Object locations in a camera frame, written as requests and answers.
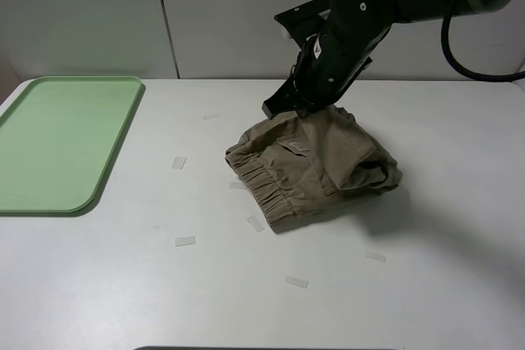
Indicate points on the green plastic tray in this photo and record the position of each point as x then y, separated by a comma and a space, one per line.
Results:
58, 138

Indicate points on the clear tape piece near front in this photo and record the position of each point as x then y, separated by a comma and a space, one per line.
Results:
296, 282

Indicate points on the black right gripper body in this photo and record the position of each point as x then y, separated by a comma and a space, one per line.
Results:
330, 64

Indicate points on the clear tape piece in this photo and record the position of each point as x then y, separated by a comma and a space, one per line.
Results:
376, 256
184, 241
178, 163
255, 224
296, 282

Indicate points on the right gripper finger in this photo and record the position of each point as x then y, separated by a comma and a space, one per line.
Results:
285, 99

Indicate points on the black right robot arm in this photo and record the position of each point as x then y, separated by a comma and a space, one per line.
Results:
350, 15

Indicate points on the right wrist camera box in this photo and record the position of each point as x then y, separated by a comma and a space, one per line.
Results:
304, 21

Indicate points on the clear tape piece centre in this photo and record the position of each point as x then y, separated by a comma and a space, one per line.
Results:
255, 224

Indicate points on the clear tape piece front right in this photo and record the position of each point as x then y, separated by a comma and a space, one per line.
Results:
376, 256

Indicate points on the clear tape piece lower left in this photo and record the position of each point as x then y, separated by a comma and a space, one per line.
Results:
184, 241

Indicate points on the khaki shorts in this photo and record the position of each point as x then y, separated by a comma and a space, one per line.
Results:
301, 165

